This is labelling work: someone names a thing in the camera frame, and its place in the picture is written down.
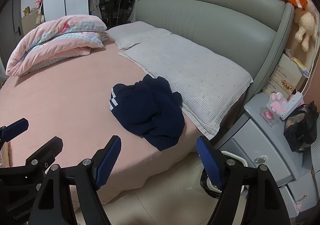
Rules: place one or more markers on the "beige bunny plush toy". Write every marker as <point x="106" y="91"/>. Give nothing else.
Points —
<point x="305" y="25"/>

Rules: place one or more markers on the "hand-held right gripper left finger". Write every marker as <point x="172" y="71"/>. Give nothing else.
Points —
<point x="107" y="162"/>

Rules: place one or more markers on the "small yellow white box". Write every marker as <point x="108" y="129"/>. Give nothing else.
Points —
<point x="300" y="66"/>

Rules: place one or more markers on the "grey nightstand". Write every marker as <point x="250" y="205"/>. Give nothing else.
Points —
<point x="260" y="140"/>

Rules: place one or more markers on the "pink cat paw stand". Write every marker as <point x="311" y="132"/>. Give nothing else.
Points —
<point x="276" y="98"/>

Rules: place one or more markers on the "small white checkered pillow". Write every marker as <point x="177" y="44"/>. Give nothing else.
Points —
<point x="135" y="32"/>

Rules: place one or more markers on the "white low cabinet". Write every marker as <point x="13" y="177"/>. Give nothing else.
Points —
<point x="32" y="19"/>

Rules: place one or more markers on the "black bag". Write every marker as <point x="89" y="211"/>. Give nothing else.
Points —
<point x="300" y="135"/>

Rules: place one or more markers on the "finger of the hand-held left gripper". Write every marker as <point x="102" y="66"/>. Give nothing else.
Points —
<point x="16" y="127"/>
<point x="47" y="150"/>

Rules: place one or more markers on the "grey door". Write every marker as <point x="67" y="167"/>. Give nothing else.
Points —
<point x="16" y="20"/>

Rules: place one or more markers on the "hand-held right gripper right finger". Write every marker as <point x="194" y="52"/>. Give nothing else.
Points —
<point x="208" y="165"/>

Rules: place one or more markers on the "navy garment wide white stripe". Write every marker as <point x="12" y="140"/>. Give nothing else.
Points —
<point x="160" y="105"/>

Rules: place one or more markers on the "white plastic device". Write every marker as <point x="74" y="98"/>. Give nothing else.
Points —
<point x="292" y="105"/>

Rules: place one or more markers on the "pink folded quilt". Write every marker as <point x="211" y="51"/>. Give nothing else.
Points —
<point x="50" y="40"/>

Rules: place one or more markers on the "pink doll toy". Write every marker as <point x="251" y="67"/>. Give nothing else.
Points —
<point x="38" y="5"/>

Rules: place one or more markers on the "large white printed box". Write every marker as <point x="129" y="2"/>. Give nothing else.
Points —
<point x="280" y="75"/>

